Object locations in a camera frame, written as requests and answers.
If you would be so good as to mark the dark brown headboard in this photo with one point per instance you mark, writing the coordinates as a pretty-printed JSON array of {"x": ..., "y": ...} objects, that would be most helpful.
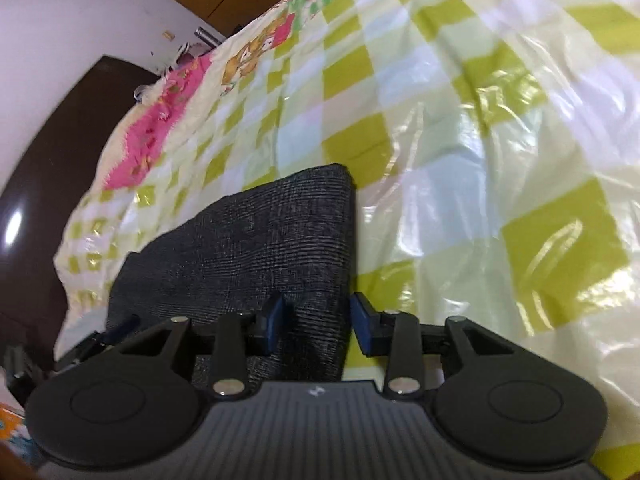
[{"x": 60, "y": 185}]

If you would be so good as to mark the dark metal pole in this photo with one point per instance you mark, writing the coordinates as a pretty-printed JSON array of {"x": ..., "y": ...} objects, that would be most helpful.
[{"x": 210, "y": 36}]

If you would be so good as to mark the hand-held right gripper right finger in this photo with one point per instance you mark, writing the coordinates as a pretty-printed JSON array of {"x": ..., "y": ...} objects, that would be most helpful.
[{"x": 364, "y": 322}]

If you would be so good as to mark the printed checkered blanket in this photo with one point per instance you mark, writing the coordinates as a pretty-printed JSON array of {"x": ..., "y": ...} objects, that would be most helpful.
[{"x": 450, "y": 135}]

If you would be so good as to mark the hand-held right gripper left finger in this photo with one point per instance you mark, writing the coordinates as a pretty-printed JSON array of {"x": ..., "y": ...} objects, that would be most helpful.
[{"x": 271, "y": 325}]

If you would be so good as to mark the dark grey plaid pants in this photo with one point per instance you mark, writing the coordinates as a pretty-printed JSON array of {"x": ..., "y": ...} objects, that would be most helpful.
[{"x": 260, "y": 240}]

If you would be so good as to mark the orange colourful box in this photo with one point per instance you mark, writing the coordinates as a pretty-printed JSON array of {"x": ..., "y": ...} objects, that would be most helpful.
[{"x": 12, "y": 432}]

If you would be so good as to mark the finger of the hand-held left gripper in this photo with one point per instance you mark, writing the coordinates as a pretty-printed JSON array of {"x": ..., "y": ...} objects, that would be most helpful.
[{"x": 120, "y": 329}]

